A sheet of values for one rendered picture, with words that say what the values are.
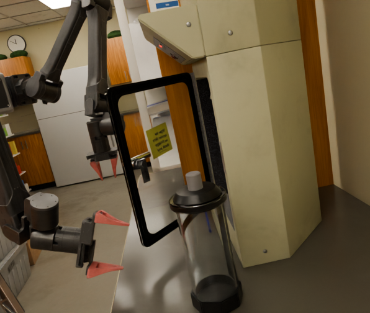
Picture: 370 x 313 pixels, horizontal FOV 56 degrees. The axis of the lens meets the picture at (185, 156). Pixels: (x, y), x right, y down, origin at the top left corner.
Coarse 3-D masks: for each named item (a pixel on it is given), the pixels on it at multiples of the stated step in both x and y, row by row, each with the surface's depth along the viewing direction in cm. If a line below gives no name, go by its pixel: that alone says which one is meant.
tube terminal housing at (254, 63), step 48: (192, 0) 70; (240, 0) 66; (288, 0) 77; (240, 48) 68; (288, 48) 78; (240, 96) 70; (288, 96) 78; (240, 144) 73; (288, 144) 78; (240, 192) 75; (288, 192) 78; (240, 240) 77; (288, 240) 78
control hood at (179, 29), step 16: (144, 16) 66; (160, 16) 66; (176, 16) 66; (192, 16) 66; (144, 32) 81; (160, 32) 67; (176, 32) 67; (192, 32) 67; (176, 48) 70; (192, 48) 68
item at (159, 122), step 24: (144, 96) 86; (168, 96) 92; (144, 120) 86; (168, 120) 92; (192, 120) 100; (144, 144) 86; (168, 144) 92; (192, 144) 100; (168, 168) 92; (192, 168) 100; (144, 192) 86; (168, 192) 92; (168, 216) 92
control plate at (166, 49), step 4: (156, 40) 79; (156, 44) 88; (164, 44) 77; (160, 48) 93; (164, 48) 86; (168, 48) 79; (168, 52) 88; (172, 52) 82; (176, 56) 84; (180, 56) 78; (176, 60) 95; (180, 60) 88
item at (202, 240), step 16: (224, 192) 64; (192, 208) 60; (192, 224) 62; (208, 224) 61; (224, 224) 64; (192, 240) 63; (208, 240) 62; (224, 240) 64; (192, 256) 64; (208, 256) 63; (224, 256) 64; (192, 272) 65; (208, 272) 63; (224, 272) 64; (192, 288) 68; (208, 288) 64; (224, 288) 65
